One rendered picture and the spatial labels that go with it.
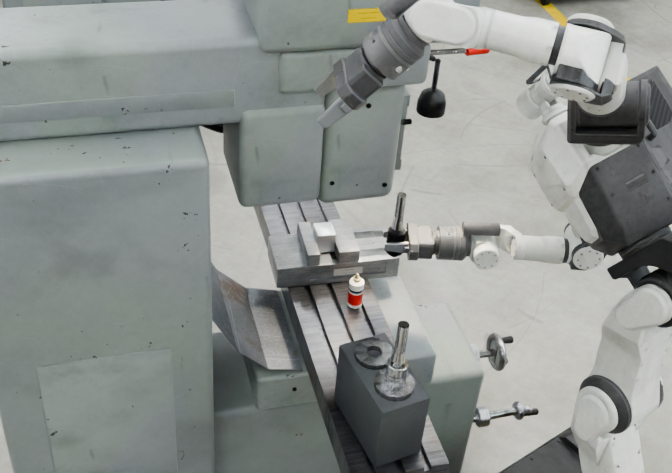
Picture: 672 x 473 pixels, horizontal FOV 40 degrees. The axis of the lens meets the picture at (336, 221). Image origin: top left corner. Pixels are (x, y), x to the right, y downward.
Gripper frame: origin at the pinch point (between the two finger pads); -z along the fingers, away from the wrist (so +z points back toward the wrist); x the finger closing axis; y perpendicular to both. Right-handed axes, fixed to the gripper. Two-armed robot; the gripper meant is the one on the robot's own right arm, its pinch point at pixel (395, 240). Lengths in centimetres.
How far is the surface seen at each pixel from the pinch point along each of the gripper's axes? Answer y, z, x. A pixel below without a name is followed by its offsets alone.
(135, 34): -63, -59, 18
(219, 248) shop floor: 112, -60, -131
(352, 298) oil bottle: 18.7, -9.8, 2.3
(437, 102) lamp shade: -35.3, 7.3, -10.7
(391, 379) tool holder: -0.5, -3.6, 49.0
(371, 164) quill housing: -29.3, -9.1, 9.1
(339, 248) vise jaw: 11.4, -13.7, -9.8
